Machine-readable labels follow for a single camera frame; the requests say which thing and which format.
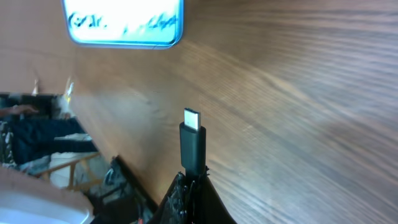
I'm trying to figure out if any black USB charging cable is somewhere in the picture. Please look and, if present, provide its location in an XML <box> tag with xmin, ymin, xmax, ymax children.
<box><xmin>178</xmin><ymin>108</ymin><xmax>207</xmax><ymax>178</ymax></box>

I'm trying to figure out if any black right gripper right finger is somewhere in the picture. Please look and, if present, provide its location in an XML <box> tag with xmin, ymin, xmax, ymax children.
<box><xmin>192</xmin><ymin>172</ymin><xmax>236</xmax><ymax>224</ymax></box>

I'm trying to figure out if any blue Samsung Galaxy smartphone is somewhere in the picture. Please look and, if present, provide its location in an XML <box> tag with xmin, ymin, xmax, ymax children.
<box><xmin>62</xmin><ymin>0</ymin><xmax>184</xmax><ymax>49</ymax></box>

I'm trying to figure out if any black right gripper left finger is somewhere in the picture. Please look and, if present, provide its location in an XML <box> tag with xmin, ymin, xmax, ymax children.
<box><xmin>147</xmin><ymin>172</ymin><xmax>195</xmax><ymax>224</ymax></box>

